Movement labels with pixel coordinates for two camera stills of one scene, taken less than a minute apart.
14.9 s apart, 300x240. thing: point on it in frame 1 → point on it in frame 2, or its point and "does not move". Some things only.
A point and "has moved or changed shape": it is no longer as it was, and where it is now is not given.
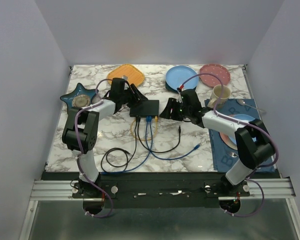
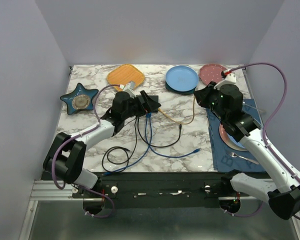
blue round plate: (175, 76) does not move
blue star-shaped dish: (81, 97) does not move
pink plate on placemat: (228, 140) does not move
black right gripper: (172, 103) → (202, 94)
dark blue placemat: (223, 157) does not move
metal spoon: (242, 102) does not move
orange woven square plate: (135, 75) does not move
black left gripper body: (126, 96) → (135, 108)
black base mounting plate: (158, 190) does not move
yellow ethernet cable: (156, 120) has moved or changed shape
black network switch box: (148, 108) has moved or changed shape
